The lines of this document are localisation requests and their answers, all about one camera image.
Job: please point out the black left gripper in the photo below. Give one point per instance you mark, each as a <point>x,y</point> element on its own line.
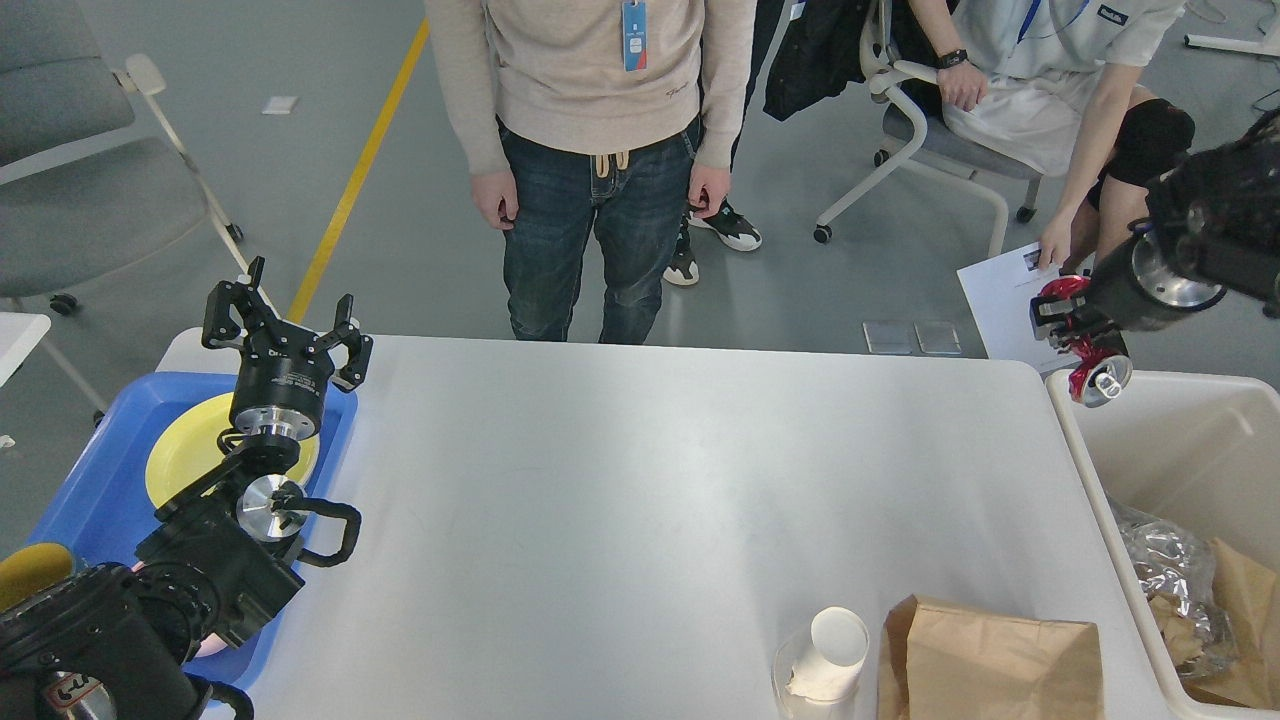
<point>279,393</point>

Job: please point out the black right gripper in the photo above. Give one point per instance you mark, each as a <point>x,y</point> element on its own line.
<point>1134,289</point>

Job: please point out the red shiny wrapper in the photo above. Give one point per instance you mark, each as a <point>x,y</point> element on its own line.
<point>1091,385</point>

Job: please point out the yellow plastic plate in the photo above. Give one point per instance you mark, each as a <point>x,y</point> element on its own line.
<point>194,443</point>

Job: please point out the foil ball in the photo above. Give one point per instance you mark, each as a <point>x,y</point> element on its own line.
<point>1175,572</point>

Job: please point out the brown paper bag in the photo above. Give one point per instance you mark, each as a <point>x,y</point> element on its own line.
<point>944,660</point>
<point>1247,591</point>

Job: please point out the white paper cup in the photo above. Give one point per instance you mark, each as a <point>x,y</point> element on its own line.
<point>816,672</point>

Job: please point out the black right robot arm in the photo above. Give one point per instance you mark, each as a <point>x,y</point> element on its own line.
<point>1210,228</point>

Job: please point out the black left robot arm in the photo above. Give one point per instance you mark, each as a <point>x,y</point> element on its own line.
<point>112,641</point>

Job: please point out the white paper sheets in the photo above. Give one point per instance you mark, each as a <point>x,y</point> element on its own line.
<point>998,291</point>

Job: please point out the beige plastic bin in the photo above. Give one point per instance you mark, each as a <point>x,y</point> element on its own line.
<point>1199,450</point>

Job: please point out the seated person in white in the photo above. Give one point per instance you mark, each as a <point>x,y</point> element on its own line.
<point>1056,86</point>

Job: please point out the grey chair at left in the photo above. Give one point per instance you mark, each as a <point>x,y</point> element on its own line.
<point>94,176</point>

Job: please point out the white side table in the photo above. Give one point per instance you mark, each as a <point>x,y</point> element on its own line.
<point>21,334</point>

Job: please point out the teal yellow mug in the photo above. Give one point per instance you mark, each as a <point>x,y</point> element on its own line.
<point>32,569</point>

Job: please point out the person in beige sweater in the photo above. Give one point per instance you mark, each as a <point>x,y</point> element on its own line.
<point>592,120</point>

